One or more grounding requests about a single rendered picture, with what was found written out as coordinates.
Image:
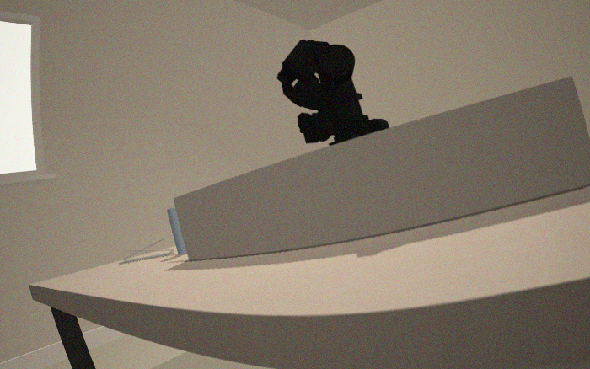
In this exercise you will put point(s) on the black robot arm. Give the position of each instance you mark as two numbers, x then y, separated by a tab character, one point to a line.
333	63

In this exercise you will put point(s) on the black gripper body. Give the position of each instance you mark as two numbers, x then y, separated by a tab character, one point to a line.
346	118

